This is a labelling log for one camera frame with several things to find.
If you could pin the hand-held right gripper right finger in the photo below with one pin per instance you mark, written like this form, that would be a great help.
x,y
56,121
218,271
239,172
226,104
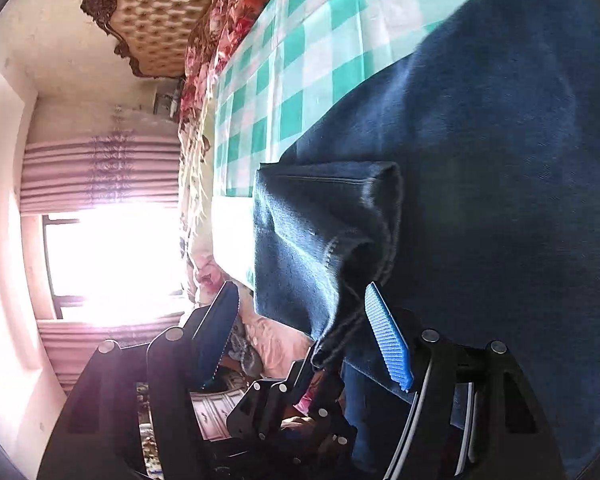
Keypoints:
x,y
387,345

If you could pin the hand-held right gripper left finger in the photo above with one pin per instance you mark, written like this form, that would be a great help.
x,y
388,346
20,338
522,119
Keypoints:
x,y
220,330

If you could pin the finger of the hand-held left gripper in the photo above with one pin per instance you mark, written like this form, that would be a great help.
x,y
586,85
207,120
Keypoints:
x,y
330,425
267,400

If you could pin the blue denim pants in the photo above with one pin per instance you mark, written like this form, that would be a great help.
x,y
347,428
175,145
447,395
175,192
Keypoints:
x,y
480,185

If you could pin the white drawer cabinet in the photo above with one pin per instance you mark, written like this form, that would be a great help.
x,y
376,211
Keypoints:
x,y
217,412

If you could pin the cream floral blanket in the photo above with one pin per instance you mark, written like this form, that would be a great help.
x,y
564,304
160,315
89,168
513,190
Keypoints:
x,y
205,260

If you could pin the pink striped curtain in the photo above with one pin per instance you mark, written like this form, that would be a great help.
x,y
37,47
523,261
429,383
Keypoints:
x,y
100,170
105,345

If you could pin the bright window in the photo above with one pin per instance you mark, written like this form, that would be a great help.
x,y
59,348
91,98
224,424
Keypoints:
x,y
115,260

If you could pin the green white checked cloth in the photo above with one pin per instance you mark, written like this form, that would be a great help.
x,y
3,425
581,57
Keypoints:
x,y
300,75

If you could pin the red floral quilt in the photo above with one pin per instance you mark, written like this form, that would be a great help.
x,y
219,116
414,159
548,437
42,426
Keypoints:
x,y
220,35

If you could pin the tufted beige bed headboard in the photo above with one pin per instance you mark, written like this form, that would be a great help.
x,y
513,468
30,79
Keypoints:
x,y
160,15

